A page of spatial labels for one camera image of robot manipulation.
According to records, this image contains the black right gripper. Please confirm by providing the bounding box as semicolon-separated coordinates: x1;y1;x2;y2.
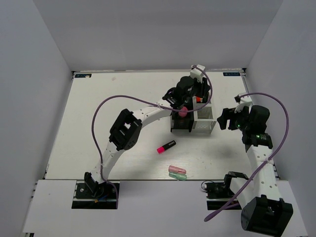
217;105;251;132

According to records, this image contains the orange cap black highlighter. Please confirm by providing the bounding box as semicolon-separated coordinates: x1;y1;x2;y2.
196;97;203;103

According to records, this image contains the pink cap crayon bottle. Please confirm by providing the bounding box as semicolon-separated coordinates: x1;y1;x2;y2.
178;106;188;118

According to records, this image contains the pink cap black highlighter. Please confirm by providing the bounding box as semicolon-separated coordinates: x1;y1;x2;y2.
157;140;176;154

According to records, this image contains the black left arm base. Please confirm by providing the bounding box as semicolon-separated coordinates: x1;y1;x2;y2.
72;172;120;210

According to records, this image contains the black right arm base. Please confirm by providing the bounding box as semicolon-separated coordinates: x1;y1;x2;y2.
200;171;248;210

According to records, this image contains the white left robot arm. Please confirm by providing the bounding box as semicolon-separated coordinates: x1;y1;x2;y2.
84;76;212;198

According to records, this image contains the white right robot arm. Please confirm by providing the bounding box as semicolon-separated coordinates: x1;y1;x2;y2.
217;105;293;237

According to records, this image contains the white slotted organizer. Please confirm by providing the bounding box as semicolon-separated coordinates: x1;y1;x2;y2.
192;100;217;134

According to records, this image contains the black slotted organizer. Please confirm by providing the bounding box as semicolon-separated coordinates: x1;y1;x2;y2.
170;112;194;132

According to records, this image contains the right blue table label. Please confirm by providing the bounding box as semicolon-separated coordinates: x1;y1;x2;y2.
223;72;240;77

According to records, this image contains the blue table label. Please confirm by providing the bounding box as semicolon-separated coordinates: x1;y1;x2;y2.
223;72;240;77
75;74;92;78

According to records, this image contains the green translucent eraser case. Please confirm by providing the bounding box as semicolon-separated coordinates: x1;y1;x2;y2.
168;172;187;181

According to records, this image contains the pink translucent eraser case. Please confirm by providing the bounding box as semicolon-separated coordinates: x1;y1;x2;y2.
168;165;186;174

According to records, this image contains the left blue table label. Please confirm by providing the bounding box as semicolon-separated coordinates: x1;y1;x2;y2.
75;74;92;78

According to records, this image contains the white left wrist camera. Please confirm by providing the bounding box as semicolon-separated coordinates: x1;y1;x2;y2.
190;65;205;83

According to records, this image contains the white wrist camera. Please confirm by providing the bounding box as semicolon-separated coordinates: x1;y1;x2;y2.
190;65;205;83
235;93;252;113

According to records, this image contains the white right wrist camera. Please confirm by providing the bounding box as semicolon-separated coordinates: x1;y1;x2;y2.
235;93;252;113

